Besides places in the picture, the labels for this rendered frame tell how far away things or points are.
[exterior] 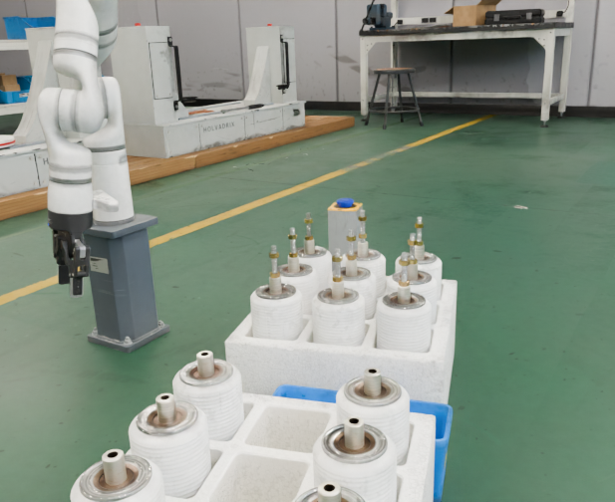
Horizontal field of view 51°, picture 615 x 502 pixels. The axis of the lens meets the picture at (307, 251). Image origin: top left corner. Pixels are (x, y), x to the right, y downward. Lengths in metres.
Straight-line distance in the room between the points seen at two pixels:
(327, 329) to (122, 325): 0.62
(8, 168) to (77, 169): 2.02
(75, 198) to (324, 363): 0.51
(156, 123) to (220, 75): 3.88
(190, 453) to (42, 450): 0.54
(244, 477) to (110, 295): 0.79
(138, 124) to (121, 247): 2.42
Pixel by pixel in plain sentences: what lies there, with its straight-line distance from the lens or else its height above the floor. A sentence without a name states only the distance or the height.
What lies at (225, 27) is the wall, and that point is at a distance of 7.59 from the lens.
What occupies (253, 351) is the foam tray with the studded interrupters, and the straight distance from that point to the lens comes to 1.18.
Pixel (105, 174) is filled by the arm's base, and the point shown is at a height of 0.42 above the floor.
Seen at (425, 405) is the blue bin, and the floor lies 0.11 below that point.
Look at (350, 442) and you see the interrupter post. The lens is 0.76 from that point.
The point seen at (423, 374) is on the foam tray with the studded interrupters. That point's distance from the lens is 1.12.
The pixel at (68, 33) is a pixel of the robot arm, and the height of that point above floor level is 0.72.
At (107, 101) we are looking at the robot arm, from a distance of 1.52.
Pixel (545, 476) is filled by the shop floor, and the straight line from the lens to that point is 1.19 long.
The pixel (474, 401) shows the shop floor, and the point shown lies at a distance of 1.36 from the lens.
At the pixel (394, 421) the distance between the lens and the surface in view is 0.85.
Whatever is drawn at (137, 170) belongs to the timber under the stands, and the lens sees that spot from 3.55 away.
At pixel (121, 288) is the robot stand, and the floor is 0.16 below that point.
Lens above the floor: 0.69
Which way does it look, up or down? 18 degrees down
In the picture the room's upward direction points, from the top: 2 degrees counter-clockwise
